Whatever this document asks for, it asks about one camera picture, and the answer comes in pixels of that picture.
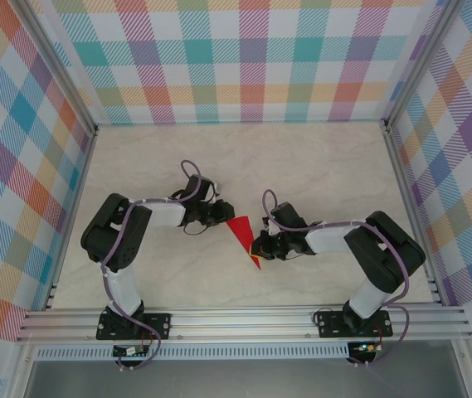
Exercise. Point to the small circuit board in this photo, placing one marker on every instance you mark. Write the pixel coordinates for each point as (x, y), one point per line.
(129, 351)
(366, 347)

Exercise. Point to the left small circuit board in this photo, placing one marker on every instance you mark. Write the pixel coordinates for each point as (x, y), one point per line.
(129, 351)

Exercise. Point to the long aluminium mounting rail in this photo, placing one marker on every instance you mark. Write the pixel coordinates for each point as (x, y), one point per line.
(239, 323)

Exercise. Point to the aluminium frame post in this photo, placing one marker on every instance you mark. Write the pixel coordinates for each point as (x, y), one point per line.
(420, 62)
(59, 68)

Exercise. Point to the aluminium side rail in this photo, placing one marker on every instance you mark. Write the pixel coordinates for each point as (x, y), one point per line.
(71, 219)
(411, 207)

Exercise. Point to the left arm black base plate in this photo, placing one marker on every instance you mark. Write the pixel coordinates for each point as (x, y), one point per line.
(157, 325)

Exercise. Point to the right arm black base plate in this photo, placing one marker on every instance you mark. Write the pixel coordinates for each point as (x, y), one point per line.
(331, 323)

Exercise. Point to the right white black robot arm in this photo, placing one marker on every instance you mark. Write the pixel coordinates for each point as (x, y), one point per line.
(368, 253)

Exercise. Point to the red square paper sheet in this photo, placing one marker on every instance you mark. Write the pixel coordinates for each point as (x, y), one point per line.
(241, 232)

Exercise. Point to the right small circuit board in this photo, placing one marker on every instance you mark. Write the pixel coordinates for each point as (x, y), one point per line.
(366, 347)

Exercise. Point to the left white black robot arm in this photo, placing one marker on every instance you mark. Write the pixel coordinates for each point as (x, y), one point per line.
(123, 290)

